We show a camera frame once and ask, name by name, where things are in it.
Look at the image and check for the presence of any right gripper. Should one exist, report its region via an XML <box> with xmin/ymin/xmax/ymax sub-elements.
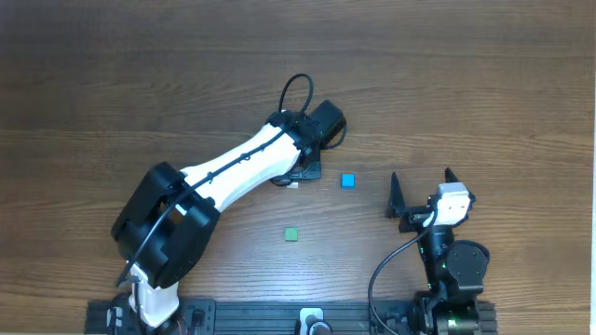
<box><xmin>385</xmin><ymin>167</ymin><xmax>477</xmax><ymax>234</ymax></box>

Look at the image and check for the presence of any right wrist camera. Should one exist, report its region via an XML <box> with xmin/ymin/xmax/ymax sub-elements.
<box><xmin>422</xmin><ymin>181</ymin><xmax>471</xmax><ymax>228</ymax></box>

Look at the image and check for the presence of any mounting rail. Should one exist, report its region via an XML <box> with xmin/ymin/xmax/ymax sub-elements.
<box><xmin>85</xmin><ymin>297</ymin><xmax>498</xmax><ymax>335</ymax></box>

